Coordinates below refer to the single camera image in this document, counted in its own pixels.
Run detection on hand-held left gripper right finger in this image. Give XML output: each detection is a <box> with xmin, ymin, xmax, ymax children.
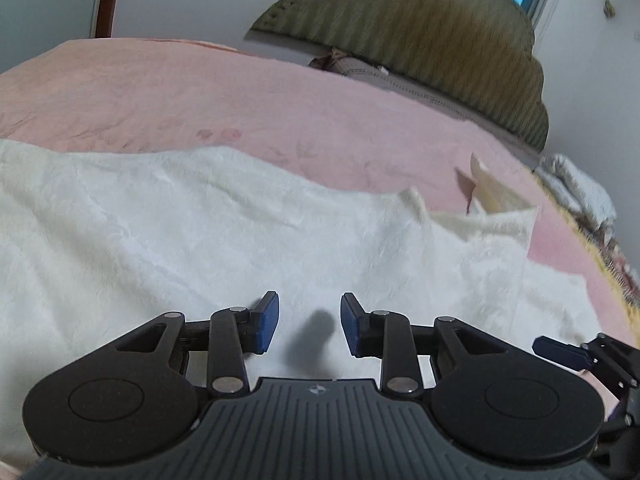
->
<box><xmin>340</xmin><ymin>291</ymin><xmax>505</xmax><ymax>397</ymax></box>

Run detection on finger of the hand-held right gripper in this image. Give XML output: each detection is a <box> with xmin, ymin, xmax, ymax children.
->
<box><xmin>532</xmin><ymin>332</ymin><xmax>640</xmax><ymax>403</ymax></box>

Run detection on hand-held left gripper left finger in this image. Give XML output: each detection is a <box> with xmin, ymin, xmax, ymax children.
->
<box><xmin>116</xmin><ymin>291</ymin><xmax>279</xmax><ymax>397</ymax></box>

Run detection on white pants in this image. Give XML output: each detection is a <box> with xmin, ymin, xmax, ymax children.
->
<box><xmin>0</xmin><ymin>139</ymin><xmax>608</xmax><ymax>466</ymax></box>

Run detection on yellow patterned blanket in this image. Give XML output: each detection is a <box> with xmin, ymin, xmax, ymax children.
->
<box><xmin>565</xmin><ymin>200</ymin><xmax>640</xmax><ymax>321</ymax></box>

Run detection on white fluffy blanket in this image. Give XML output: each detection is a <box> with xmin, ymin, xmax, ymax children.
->
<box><xmin>537</xmin><ymin>154</ymin><xmax>618</xmax><ymax>233</ymax></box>

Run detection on pink bed sheet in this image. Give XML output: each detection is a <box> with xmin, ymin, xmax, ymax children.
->
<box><xmin>0</xmin><ymin>37</ymin><xmax>640</xmax><ymax>356</ymax></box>

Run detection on grey pillow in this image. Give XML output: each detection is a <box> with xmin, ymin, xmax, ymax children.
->
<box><xmin>307</xmin><ymin>47</ymin><xmax>501</xmax><ymax>131</ymax></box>

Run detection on green padded headboard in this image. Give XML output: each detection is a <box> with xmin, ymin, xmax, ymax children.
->
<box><xmin>245</xmin><ymin>0</ymin><xmax>551</xmax><ymax>153</ymax></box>

